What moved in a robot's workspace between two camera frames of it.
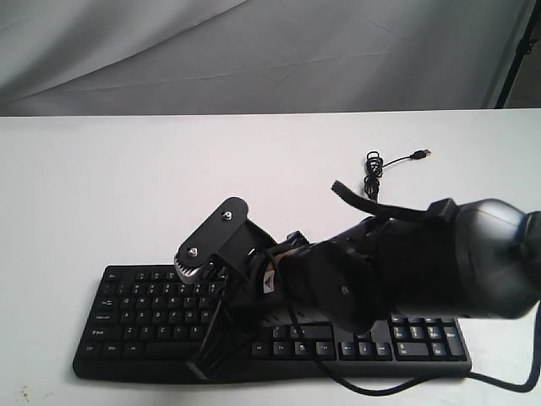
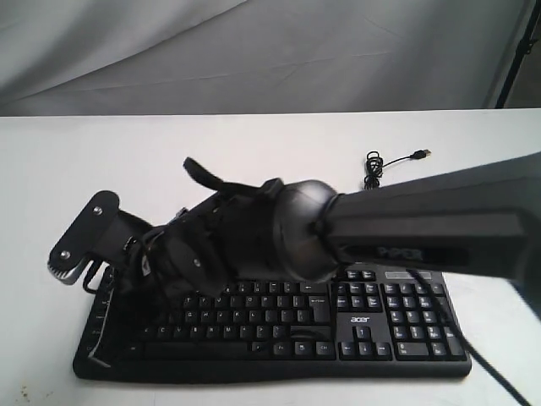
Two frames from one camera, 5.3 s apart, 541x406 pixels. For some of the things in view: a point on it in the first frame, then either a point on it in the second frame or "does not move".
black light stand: x=523 y=48 does not move
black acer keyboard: x=146 y=321 does not move
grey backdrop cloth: x=72 y=57 does not move
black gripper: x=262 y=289 to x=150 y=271
